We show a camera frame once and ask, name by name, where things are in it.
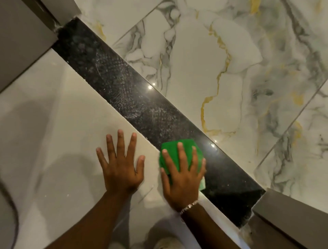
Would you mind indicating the person's left hand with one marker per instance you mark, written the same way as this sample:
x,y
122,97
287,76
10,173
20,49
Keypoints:
x,y
120,174

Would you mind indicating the person's right hand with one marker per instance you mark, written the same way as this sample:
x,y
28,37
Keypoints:
x,y
183,187

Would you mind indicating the person's right thumb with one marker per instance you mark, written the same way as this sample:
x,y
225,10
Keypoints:
x,y
164,180

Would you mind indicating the person's right little finger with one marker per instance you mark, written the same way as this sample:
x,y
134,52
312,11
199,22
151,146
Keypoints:
x,y
202,168

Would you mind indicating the person's left little finger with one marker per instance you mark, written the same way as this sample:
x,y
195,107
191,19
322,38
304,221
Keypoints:
x,y
102,158

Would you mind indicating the person's right middle finger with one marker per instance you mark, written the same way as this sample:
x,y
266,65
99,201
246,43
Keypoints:
x,y
182,157

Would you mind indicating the person's left middle finger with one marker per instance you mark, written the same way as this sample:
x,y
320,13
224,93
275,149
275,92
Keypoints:
x,y
121,143

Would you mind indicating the person's left thumb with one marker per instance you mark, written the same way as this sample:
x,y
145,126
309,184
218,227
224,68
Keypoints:
x,y
140,166

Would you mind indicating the green cleaning cloth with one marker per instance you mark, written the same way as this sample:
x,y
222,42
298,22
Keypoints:
x,y
188,147

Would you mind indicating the person's right forearm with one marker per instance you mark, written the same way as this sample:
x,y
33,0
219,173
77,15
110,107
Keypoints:
x,y
205,228

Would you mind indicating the person's left forearm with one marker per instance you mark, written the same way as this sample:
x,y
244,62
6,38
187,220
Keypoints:
x,y
94,220

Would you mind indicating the black granite door threshold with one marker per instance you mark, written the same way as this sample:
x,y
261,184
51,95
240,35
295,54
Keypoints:
x,y
143,102

